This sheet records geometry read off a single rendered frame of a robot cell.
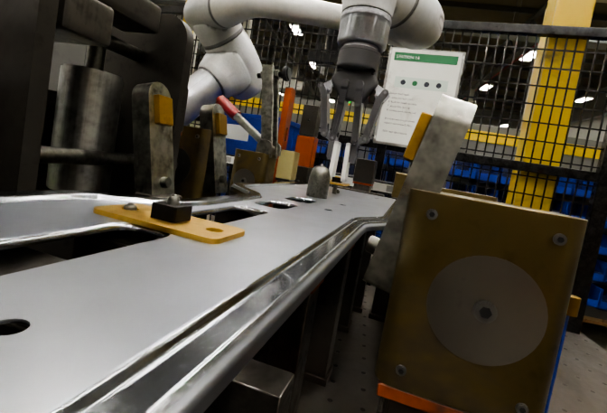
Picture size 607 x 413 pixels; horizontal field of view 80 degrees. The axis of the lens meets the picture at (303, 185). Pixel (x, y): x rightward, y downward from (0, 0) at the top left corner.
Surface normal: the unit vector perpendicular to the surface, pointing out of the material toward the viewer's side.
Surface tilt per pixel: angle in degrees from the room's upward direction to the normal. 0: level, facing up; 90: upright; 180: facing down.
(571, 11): 90
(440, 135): 90
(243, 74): 101
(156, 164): 78
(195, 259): 0
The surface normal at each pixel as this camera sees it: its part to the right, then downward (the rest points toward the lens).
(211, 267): 0.17, -0.98
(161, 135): 0.96, -0.03
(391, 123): -0.29, 0.02
